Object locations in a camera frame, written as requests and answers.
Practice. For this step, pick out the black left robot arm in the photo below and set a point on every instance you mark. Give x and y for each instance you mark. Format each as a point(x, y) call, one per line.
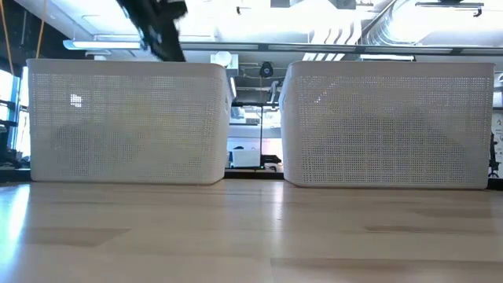
point(157, 27)

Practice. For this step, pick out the white box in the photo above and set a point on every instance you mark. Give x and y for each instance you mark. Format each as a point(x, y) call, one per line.
point(245, 158)

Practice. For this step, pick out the white ceiling device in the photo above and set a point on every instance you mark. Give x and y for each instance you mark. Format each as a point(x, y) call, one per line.
point(225, 59)

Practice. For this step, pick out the white perforated plastic basket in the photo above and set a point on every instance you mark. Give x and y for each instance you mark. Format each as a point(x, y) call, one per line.
point(393, 126)
point(129, 126)

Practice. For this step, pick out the long ceiling light fixture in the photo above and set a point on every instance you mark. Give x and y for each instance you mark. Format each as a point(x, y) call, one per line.
point(102, 45)

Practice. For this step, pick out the black office chair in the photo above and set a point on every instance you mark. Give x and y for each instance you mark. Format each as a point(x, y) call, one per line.
point(493, 157)

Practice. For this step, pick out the black overhead camera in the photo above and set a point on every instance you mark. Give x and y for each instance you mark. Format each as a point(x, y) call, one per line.
point(266, 70)

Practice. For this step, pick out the horizontal metal frame bar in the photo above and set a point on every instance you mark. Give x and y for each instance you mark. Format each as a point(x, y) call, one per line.
point(314, 48)

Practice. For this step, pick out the silver ventilation duct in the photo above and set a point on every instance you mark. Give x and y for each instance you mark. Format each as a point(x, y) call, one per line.
point(387, 23)

